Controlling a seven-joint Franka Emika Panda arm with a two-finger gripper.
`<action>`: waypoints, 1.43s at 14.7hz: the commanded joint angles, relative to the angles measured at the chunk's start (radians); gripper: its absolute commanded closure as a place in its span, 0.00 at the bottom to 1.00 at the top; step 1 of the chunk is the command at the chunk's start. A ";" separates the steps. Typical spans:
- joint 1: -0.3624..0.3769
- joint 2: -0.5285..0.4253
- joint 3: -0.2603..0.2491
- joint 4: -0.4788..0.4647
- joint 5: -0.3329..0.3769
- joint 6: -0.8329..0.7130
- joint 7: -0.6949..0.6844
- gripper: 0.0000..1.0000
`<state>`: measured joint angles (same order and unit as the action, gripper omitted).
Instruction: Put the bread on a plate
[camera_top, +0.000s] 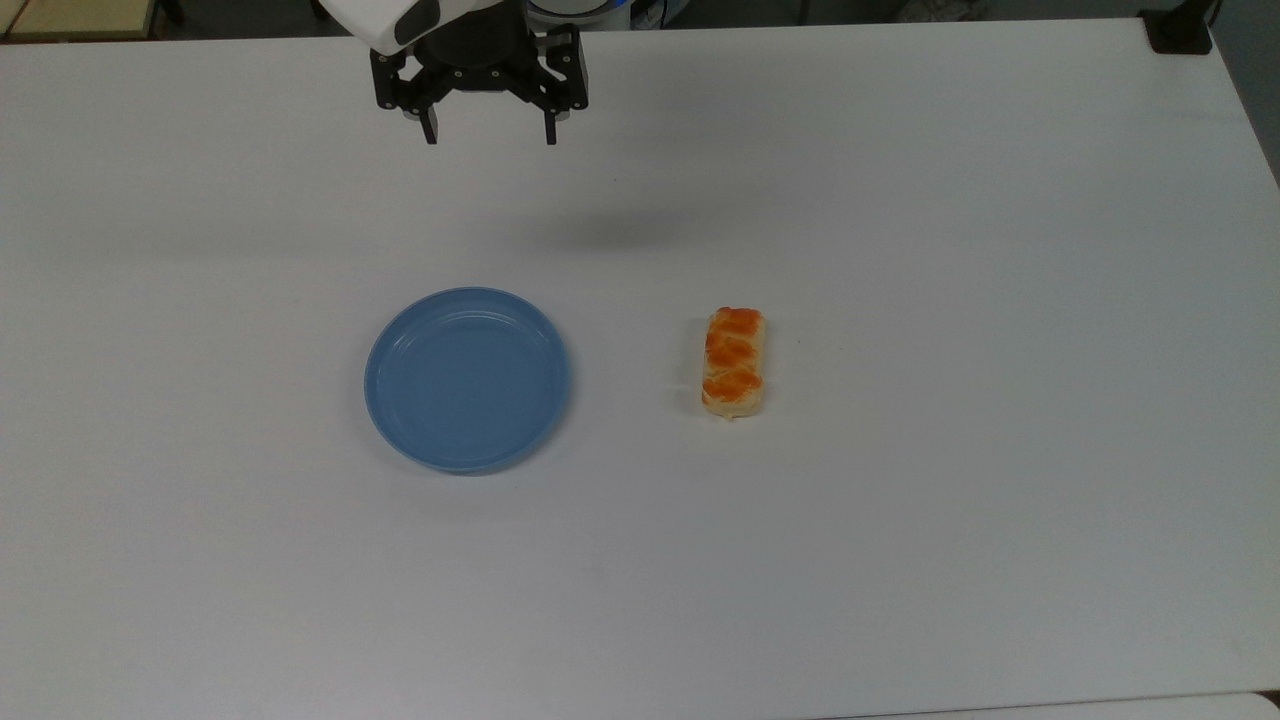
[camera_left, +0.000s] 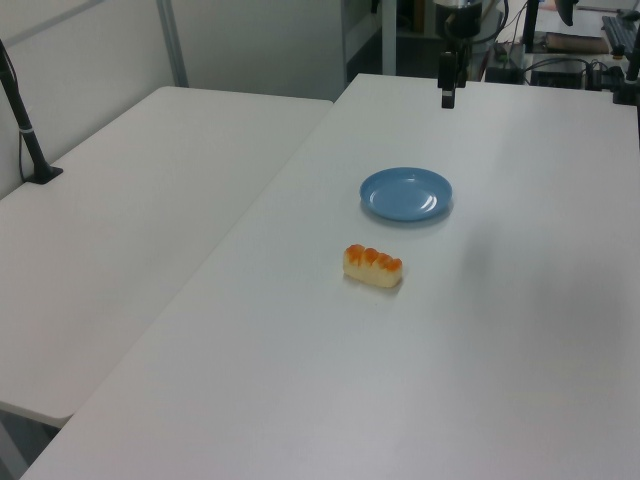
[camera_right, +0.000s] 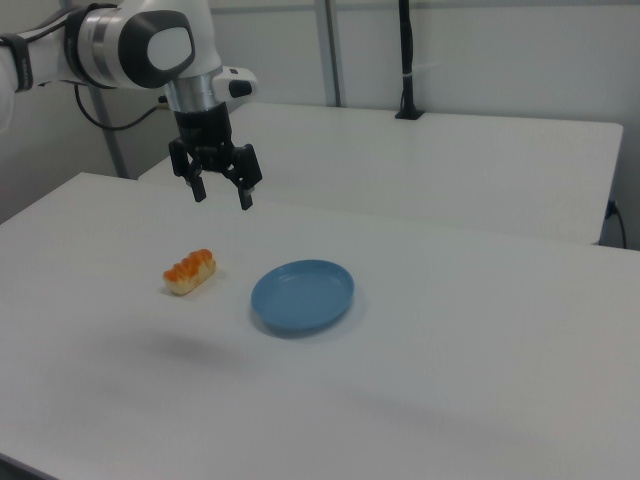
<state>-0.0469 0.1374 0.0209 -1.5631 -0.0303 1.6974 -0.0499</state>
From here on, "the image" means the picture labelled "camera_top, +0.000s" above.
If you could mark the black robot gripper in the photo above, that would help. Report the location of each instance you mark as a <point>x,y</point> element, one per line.
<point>472,55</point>

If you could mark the white and blue robot base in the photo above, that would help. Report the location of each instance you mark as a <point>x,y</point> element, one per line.
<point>580,12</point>

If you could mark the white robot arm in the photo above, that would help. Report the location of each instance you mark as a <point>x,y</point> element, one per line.
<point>380,20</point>

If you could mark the blue round plate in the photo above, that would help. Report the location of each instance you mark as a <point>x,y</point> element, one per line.
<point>467,380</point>

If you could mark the glazed bread loaf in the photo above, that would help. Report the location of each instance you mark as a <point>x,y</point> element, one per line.
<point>734,362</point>

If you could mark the wooden board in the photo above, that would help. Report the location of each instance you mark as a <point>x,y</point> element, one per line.
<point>75,17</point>

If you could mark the black table clamp mount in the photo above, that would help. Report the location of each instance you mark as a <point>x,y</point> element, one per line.
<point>1180,25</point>

